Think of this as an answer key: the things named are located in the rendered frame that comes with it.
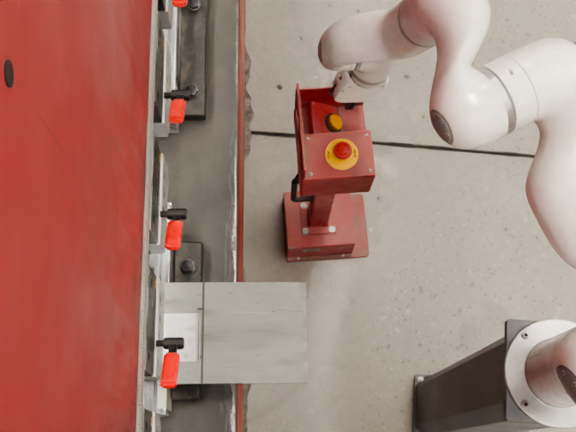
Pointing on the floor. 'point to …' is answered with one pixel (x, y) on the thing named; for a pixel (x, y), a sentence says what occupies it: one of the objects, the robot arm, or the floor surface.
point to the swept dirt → (244, 160)
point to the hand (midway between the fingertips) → (350, 99)
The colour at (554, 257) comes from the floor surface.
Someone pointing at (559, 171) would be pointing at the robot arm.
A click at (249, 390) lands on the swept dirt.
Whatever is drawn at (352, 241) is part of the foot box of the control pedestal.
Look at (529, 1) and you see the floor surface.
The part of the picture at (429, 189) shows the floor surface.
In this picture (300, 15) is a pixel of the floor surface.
